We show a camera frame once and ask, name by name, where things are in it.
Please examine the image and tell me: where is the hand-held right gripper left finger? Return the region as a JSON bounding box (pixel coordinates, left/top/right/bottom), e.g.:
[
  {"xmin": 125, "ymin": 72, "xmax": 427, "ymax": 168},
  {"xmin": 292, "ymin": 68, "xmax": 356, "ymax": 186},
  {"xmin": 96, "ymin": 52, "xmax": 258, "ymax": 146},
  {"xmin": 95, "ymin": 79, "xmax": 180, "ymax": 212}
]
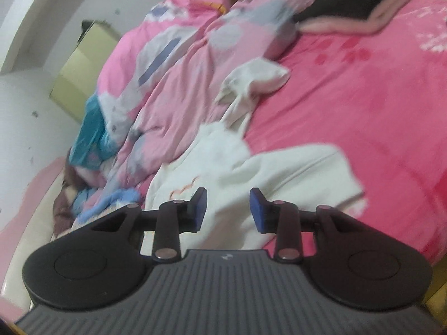
[{"xmin": 91, "ymin": 187, "xmax": 209, "ymax": 263}]

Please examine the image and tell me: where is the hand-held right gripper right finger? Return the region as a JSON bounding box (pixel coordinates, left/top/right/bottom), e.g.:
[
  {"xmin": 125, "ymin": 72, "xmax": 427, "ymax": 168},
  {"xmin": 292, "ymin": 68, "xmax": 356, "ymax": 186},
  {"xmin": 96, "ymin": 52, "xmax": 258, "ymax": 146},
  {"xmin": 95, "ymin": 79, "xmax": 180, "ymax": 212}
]
[{"xmin": 250, "ymin": 187, "xmax": 342, "ymax": 263}]

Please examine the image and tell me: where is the white sweatshirt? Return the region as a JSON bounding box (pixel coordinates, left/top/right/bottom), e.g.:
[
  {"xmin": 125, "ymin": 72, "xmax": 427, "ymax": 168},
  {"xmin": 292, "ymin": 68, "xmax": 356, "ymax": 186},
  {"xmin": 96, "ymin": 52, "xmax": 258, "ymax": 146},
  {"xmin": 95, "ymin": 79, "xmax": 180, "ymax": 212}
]
[{"xmin": 143, "ymin": 58, "xmax": 365, "ymax": 248}]

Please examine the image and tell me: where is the blue fleece garment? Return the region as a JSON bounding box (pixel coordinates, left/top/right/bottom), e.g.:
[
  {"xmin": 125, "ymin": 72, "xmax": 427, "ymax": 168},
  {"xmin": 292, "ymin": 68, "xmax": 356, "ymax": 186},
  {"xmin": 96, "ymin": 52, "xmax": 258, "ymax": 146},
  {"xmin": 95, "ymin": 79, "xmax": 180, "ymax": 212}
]
[{"xmin": 73, "ymin": 186, "xmax": 140, "ymax": 224}]

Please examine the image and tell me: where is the pink patterned duvet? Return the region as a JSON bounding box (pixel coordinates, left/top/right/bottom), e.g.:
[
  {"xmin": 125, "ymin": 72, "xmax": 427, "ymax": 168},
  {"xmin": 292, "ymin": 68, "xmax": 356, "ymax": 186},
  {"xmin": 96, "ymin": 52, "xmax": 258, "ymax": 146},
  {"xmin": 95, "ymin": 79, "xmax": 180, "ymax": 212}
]
[{"xmin": 68, "ymin": 0, "xmax": 318, "ymax": 213}]

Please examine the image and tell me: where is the teal patterned cloth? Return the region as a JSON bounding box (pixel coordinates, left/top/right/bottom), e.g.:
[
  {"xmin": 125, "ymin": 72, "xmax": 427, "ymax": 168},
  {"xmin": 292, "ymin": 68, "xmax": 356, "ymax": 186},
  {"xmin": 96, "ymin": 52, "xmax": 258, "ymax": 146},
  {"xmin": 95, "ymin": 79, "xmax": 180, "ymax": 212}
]
[{"xmin": 68, "ymin": 96, "xmax": 116, "ymax": 168}]

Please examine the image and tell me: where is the brown cloth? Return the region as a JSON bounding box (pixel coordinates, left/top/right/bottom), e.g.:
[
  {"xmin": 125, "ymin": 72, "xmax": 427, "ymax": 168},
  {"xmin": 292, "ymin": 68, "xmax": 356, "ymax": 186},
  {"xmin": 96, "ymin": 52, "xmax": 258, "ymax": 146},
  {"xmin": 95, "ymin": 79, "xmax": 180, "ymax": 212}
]
[{"xmin": 52, "ymin": 157, "xmax": 88, "ymax": 234}]

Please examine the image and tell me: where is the pink floral fleece blanket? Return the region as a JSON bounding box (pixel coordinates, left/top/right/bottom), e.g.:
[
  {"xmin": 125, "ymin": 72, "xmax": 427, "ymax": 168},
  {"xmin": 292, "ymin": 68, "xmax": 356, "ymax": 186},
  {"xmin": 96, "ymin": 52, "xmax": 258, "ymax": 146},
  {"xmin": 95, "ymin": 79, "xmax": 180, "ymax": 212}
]
[{"xmin": 244, "ymin": 0, "xmax": 447, "ymax": 266}]

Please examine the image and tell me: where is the pale yellow cabinet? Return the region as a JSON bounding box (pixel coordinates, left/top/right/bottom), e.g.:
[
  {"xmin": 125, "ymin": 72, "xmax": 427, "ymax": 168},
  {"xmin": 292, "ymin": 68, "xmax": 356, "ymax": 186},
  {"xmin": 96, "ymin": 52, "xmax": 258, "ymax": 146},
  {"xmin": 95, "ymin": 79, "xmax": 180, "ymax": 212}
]
[{"xmin": 49, "ymin": 19, "xmax": 121, "ymax": 123}]

